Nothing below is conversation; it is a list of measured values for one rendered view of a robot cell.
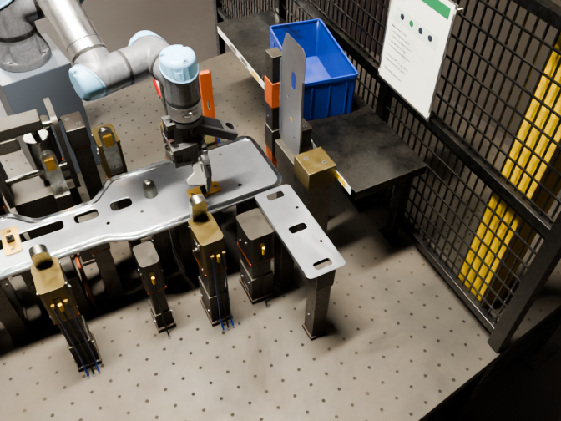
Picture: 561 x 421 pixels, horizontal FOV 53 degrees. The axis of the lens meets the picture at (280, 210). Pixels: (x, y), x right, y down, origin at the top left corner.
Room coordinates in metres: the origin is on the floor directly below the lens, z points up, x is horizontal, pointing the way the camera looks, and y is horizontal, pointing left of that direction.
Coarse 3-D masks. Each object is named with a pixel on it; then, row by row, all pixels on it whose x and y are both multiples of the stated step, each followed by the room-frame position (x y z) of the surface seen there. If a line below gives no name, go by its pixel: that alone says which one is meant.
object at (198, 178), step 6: (198, 162) 0.96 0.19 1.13; (198, 168) 0.96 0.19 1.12; (192, 174) 0.95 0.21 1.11; (198, 174) 0.95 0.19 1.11; (204, 174) 0.95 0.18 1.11; (192, 180) 0.94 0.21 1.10; (198, 180) 0.95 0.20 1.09; (204, 180) 0.95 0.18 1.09; (210, 180) 0.95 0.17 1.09; (210, 186) 0.96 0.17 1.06
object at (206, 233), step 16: (192, 224) 0.85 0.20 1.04; (208, 224) 0.85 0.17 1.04; (192, 240) 0.84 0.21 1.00; (208, 240) 0.81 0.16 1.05; (208, 256) 0.79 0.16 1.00; (224, 256) 0.81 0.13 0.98; (208, 272) 0.79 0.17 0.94; (224, 272) 0.82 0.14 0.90; (208, 288) 0.80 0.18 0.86; (224, 288) 0.82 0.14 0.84; (208, 304) 0.81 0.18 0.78; (224, 304) 0.80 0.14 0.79; (224, 320) 0.80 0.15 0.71
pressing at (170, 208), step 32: (224, 160) 1.12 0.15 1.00; (256, 160) 1.12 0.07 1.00; (128, 192) 0.99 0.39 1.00; (160, 192) 0.99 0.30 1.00; (224, 192) 1.00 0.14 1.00; (256, 192) 1.00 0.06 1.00; (0, 224) 0.88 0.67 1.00; (32, 224) 0.88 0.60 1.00; (64, 224) 0.88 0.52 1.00; (96, 224) 0.88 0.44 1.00; (128, 224) 0.89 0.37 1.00; (160, 224) 0.89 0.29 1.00; (0, 256) 0.78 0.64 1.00; (64, 256) 0.79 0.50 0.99
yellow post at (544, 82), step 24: (552, 72) 0.91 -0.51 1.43; (552, 96) 0.90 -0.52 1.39; (552, 120) 0.88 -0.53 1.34; (528, 144) 0.90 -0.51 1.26; (552, 144) 0.86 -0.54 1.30; (504, 168) 0.93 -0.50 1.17; (528, 168) 0.88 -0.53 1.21; (528, 192) 0.86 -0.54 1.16; (504, 216) 0.88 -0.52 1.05; (528, 240) 0.88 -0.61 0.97; (504, 288) 0.89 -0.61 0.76
